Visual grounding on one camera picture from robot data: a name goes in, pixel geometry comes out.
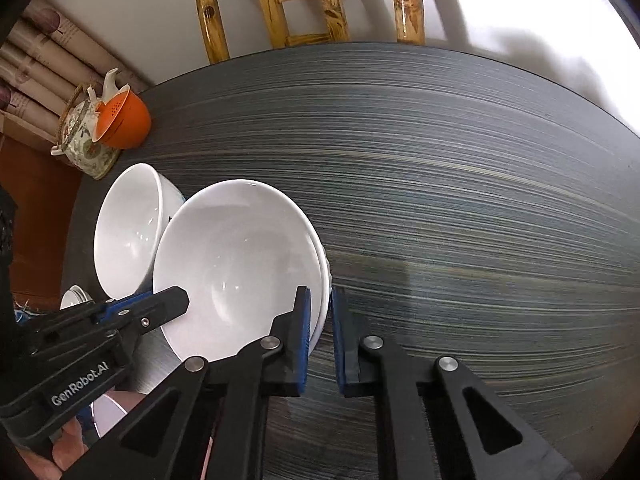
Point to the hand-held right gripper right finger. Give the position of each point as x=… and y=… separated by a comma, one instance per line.
x=339, y=350

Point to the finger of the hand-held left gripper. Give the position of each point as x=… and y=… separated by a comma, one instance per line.
x=160, y=307
x=117, y=306

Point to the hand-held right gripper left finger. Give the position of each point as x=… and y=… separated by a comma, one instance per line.
x=302, y=350

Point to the white ribbed bowl blue print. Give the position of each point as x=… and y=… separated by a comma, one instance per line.
x=125, y=230

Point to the white ribbed bowl rabbit print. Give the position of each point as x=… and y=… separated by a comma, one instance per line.
x=235, y=260

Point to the person's left hand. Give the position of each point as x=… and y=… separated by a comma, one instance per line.
x=75, y=445

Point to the brown wooden door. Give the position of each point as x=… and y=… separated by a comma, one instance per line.
x=35, y=210

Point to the floral ceramic teapot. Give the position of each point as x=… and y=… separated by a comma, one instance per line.
x=87, y=145

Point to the orange lidded cup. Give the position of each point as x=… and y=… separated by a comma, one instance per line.
x=125, y=120

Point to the beige patterned curtain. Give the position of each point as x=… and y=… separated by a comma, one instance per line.
x=45, y=60

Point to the light wooden chair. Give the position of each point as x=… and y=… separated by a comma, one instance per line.
x=300, y=5

